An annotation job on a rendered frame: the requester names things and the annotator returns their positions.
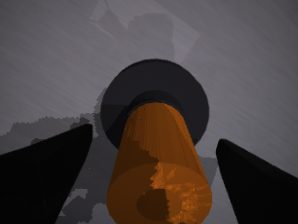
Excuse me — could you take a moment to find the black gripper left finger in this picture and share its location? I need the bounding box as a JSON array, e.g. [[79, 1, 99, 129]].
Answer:
[[0, 124, 93, 224]]

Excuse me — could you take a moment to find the orange knob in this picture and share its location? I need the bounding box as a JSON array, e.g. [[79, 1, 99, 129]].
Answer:
[[106, 102, 212, 224]]

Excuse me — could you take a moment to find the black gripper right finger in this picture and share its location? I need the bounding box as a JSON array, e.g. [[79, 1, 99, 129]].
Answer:
[[216, 139, 298, 224]]

